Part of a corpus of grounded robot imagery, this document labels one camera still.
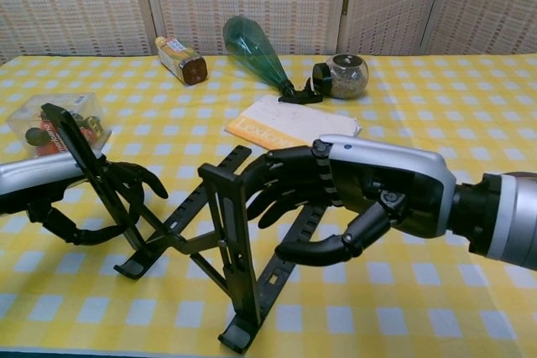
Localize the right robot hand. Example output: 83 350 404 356
242 134 457 267

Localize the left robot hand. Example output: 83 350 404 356
0 152 169 248

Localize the black folding stand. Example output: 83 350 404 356
40 102 336 355

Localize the clear plastic box of items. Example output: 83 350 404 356
6 92 112 162

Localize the round glass jar of seeds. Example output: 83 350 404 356
325 54 369 101

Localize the yellow white Lexicon booklet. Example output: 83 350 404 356
225 95 362 153

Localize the yellow white checked tablecloth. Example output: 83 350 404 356
0 54 537 355

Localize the tea bottle with yellow label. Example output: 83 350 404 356
154 35 209 86

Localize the green plastic bottle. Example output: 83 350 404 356
222 15 295 95

